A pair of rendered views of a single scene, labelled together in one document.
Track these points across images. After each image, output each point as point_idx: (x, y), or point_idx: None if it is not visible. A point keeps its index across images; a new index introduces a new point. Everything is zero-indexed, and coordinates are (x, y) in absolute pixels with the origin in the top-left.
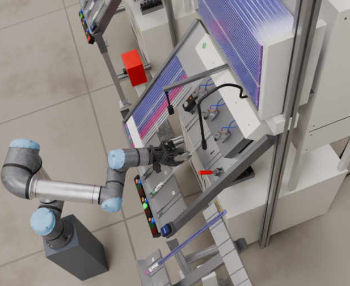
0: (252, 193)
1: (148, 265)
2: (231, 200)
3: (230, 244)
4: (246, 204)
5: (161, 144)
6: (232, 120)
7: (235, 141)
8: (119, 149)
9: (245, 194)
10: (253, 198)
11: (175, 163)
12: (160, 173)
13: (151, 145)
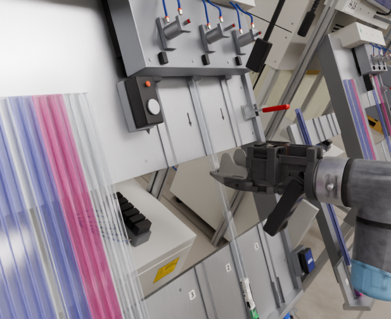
0: (143, 209)
1: (352, 293)
2: (166, 231)
3: (315, 121)
4: (164, 214)
5: (282, 147)
6: (223, 14)
7: (246, 32)
8: None
9: (147, 215)
10: (151, 207)
11: None
12: (227, 290)
13: (310, 149)
